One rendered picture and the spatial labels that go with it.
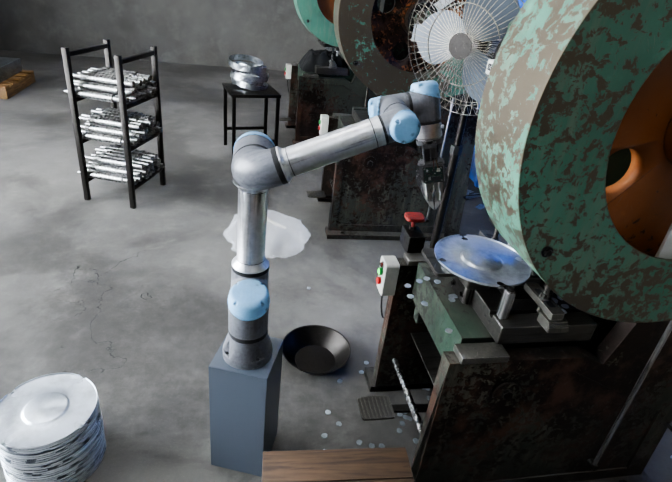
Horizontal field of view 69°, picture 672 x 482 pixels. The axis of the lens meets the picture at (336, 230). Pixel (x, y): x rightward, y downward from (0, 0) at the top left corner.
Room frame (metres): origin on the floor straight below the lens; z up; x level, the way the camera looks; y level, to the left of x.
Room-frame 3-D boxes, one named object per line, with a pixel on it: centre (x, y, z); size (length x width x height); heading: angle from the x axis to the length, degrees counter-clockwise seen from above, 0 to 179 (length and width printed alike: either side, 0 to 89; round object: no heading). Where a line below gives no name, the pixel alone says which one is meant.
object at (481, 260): (1.30, -0.45, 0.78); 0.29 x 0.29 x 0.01
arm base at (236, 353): (1.13, 0.23, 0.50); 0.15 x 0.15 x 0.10
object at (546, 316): (1.16, -0.62, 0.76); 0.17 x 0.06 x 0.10; 13
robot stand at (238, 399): (1.13, 0.23, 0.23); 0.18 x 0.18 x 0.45; 83
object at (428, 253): (1.28, -0.41, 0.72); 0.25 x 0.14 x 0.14; 103
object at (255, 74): (4.10, 0.85, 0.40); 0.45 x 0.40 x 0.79; 25
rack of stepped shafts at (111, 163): (3.01, 1.47, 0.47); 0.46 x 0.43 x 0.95; 83
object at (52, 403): (1.02, 0.82, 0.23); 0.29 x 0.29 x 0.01
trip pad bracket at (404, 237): (1.58, -0.28, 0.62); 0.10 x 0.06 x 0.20; 13
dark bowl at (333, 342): (1.61, 0.02, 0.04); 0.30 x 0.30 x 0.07
